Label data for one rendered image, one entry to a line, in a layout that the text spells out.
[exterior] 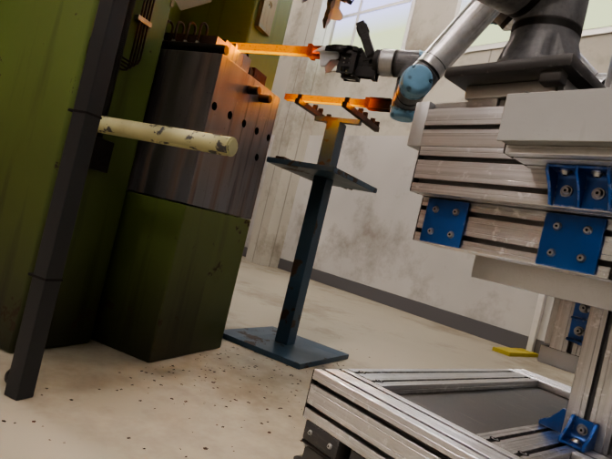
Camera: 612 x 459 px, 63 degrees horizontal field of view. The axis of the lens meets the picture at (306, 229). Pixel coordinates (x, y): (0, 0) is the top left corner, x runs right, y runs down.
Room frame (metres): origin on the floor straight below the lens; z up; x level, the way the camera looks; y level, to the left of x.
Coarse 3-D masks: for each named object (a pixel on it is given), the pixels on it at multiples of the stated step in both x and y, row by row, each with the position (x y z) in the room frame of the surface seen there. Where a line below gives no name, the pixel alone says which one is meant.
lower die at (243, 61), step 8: (168, 40) 1.56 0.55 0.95; (176, 40) 1.55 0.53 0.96; (192, 40) 1.53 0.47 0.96; (200, 40) 1.52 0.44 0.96; (208, 40) 1.50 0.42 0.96; (216, 40) 1.49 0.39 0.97; (224, 40) 1.54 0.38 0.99; (232, 48) 1.57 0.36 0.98; (232, 56) 1.58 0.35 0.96; (240, 56) 1.62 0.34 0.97; (248, 56) 1.66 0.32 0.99; (240, 64) 1.63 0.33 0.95; (248, 64) 1.66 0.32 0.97; (248, 72) 1.67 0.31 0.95
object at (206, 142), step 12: (108, 120) 1.27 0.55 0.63; (120, 120) 1.26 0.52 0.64; (108, 132) 1.28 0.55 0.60; (120, 132) 1.26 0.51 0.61; (132, 132) 1.24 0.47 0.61; (144, 132) 1.22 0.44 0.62; (156, 132) 1.21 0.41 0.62; (168, 132) 1.19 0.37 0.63; (180, 132) 1.18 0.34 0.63; (192, 132) 1.17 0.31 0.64; (204, 132) 1.17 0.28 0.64; (168, 144) 1.21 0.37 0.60; (180, 144) 1.18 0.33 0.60; (192, 144) 1.17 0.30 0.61; (204, 144) 1.15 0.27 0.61; (216, 144) 1.14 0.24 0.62; (228, 144) 1.13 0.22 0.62; (228, 156) 1.15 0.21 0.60
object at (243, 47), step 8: (240, 48) 1.59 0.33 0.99; (248, 48) 1.58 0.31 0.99; (256, 48) 1.57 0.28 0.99; (264, 48) 1.55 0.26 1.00; (272, 48) 1.54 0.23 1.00; (280, 48) 1.53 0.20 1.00; (288, 48) 1.52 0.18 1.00; (296, 48) 1.51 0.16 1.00; (304, 48) 1.50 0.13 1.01; (312, 48) 1.49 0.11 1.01; (312, 56) 1.50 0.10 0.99
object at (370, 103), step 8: (288, 96) 1.99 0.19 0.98; (296, 96) 1.97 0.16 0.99; (304, 96) 1.95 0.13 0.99; (312, 96) 1.94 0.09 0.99; (320, 96) 1.92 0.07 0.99; (328, 104) 1.93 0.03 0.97; (336, 104) 1.90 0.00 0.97; (352, 104) 1.84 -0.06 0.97; (360, 104) 1.83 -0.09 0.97; (368, 104) 1.81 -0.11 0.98; (376, 104) 1.81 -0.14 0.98; (384, 104) 1.79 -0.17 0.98
